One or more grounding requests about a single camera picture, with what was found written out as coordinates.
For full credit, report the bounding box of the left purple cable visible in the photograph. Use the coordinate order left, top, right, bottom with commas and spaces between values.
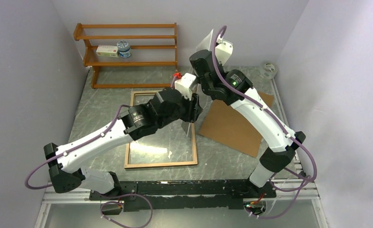
25, 104, 154, 228

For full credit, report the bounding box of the blue white jar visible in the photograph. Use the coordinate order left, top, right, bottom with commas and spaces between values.
117, 40, 132, 58

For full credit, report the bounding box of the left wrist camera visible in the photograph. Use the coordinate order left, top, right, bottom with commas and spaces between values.
171, 72, 198, 100

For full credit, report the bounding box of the white red box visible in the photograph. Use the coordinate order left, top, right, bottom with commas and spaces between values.
96, 45, 119, 57

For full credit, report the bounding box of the clear glass pane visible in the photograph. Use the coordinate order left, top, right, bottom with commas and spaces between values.
129, 94, 194, 165

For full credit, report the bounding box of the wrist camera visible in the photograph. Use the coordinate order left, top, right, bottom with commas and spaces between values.
171, 72, 198, 100
215, 39, 233, 65

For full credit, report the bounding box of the brown cardboard backing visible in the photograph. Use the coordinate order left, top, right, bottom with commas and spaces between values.
199, 100, 262, 158

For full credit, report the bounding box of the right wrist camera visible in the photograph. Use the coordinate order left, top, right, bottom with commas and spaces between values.
215, 39, 233, 65

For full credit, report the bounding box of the landscape photo print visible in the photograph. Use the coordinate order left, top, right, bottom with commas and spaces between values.
181, 29, 213, 137

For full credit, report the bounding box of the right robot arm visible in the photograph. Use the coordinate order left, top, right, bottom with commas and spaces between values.
189, 49, 306, 197

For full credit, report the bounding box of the wooden shelf rack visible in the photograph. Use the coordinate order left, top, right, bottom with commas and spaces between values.
73, 23, 179, 89

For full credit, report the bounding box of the clear tape roll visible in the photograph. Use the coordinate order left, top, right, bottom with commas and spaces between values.
259, 61, 278, 80

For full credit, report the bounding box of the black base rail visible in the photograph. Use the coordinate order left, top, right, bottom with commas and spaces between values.
89, 179, 277, 212

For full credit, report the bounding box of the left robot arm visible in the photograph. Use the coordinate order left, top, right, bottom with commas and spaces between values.
44, 87, 202, 200

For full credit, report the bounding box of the wooden picture frame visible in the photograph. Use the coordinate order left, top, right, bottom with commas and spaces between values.
124, 90, 199, 170

